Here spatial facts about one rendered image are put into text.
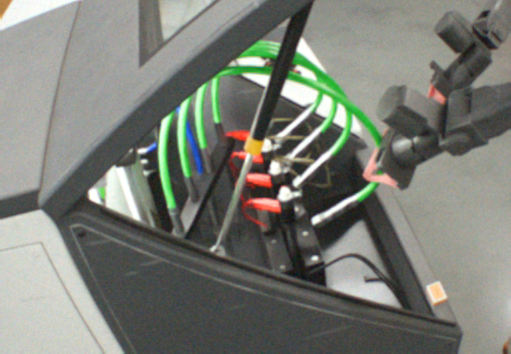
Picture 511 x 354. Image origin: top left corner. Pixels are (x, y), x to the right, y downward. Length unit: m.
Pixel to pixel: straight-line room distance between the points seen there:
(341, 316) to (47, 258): 0.44
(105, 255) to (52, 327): 0.19
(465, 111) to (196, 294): 0.44
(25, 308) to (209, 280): 0.28
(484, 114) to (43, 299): 0.66
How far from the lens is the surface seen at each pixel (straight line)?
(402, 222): 1.37
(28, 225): 0.76
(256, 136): 0.72
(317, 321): 0.93
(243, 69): 0.97
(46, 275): 0.82
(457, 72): 1.14
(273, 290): 0.85
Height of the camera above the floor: 1.88
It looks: 36 degrees down
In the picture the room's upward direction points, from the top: 11 degrees counter-clockwise
